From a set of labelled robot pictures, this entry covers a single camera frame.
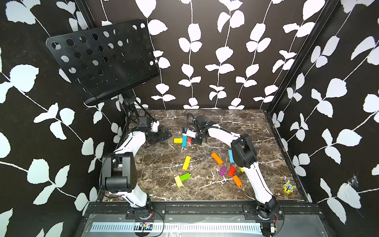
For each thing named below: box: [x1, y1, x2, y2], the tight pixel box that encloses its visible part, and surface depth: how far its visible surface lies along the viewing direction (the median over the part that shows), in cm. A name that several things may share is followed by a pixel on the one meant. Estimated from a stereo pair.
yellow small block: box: [173, 138, 183, 144], surface depth 103 cm
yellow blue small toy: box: [282, 182, 294, 194], surface depth 83 cm
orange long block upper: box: [211, 152, 224, 166], surface depth 95 cm
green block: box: [179, 172, 191, 182], surface depth 87 cm
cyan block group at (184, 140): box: [182, 135, 188, 147], surface depth 103 cm
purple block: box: [218, 165, 228, 177], surface depth 90 cm
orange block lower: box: [232, 174, 243, 188], surface depth 86 cm
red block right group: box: [227, 165, 236, 177], surface depth 90 cm
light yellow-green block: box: [174, 175, 184, 188], surface depth 85 cm
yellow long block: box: [182, 155, 192, 171], surface depth 92 cm
